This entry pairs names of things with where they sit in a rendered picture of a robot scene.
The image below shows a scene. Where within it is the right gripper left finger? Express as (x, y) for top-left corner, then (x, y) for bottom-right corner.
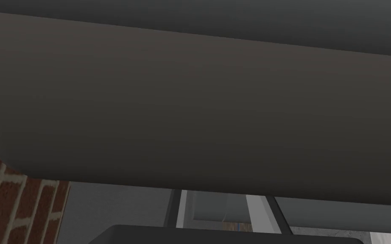
(163, 189), (188, 229)

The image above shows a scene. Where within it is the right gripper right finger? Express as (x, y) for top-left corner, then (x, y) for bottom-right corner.
(246, 194), (294, 235)

